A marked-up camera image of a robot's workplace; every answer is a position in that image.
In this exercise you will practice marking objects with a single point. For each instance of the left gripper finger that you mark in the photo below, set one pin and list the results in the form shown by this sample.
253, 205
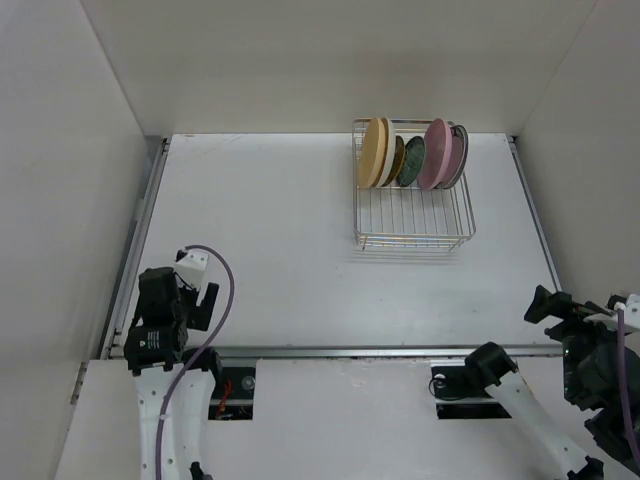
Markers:
202, 313
180, 312

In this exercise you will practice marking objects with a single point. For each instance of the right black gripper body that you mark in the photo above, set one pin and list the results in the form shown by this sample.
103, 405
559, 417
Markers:
573, 326

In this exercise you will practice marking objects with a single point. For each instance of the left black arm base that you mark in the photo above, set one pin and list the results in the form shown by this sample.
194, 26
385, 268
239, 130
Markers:
233, 396

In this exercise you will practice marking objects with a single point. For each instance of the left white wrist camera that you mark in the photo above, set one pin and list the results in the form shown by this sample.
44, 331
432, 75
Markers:
190, 267

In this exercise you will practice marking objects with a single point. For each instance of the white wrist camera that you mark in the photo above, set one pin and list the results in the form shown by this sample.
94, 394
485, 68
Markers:
190, 267
625, 312

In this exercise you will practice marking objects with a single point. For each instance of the pink plastic plate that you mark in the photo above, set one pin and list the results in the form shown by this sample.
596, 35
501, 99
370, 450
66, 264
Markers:
438, 145

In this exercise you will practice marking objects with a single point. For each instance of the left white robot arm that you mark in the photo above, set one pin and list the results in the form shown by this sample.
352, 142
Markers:
174, 383

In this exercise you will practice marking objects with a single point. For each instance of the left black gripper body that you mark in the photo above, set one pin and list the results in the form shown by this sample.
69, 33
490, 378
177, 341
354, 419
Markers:
139, 309

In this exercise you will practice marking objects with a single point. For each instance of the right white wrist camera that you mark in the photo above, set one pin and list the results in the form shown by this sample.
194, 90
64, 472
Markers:
625, 312

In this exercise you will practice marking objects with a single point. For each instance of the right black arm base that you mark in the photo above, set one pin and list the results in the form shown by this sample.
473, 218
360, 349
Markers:
457, 399

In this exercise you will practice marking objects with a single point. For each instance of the white plate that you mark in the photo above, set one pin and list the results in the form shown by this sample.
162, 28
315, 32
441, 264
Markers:
388, 154

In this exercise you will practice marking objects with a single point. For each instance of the brown gold plate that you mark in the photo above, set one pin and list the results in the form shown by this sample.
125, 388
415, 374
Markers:
398, 160

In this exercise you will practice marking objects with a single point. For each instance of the front aluminium rail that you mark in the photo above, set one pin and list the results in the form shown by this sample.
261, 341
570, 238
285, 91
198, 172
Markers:
357, 352

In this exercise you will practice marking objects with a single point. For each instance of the dark green plate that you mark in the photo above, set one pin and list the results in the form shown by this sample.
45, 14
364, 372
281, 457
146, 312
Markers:
415, 154

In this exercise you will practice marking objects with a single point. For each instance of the blue rimmed grey plate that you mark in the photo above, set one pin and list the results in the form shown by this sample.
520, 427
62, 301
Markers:
458, 158

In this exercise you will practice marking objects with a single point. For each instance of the metal wire dish rack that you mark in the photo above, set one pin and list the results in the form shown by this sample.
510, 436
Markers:
409, 217

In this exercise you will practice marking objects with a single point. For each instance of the tan yellow plate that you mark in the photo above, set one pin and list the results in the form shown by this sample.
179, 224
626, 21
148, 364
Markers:
372, 153

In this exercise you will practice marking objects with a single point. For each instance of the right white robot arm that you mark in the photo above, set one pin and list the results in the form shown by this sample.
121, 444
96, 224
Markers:
600, 373

